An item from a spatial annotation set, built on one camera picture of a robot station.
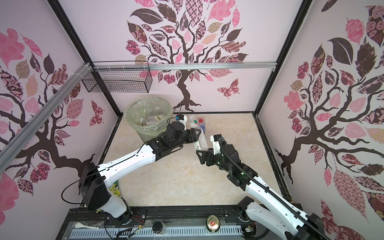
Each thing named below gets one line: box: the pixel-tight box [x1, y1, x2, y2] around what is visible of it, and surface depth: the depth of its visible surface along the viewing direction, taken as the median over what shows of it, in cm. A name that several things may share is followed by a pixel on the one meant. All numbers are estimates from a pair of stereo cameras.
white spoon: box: [74, 222, 99, 230], surface depth 73 cm
